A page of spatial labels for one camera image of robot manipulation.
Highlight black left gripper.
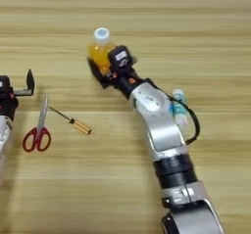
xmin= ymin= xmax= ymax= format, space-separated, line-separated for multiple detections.
xmin=0 ymin=68 xmax=36 ymax=121

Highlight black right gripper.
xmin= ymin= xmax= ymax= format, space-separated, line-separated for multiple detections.
xmin=86 ymin=56 xmax=146 ymax=99

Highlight orange juice bottle white cap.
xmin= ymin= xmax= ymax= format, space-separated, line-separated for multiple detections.
xmin=87 ymin=27 xmax=118 ymax=76

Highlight yellow handled screwdriver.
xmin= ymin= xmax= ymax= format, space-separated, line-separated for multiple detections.
xmin=47 ymin=106 xmax=93 ymax=136

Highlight white teal glue stick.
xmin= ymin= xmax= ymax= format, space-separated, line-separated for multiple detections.
xmin=171 ymin=88 xmax=190 ymax=128

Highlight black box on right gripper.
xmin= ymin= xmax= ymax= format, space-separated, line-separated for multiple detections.
xmin=108 ymin=44 xmax=135 ymax=73

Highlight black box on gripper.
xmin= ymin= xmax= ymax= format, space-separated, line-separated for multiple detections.
xmin=108 ymin=44 xmax=135 ymax=73
xmin=0 ymin=74 xmax=12 ymax=95

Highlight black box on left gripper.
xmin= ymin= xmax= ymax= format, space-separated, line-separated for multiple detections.
xmin=0 ymin=74 xmax=12 ymax=95

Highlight red handled scissors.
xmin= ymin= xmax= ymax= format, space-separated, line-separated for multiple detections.
xmin=22 ymin=93 xmax=52 ymax=154

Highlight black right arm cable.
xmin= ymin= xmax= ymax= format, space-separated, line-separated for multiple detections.
xmin=151 ymin=80 xmax=201 ymax=146

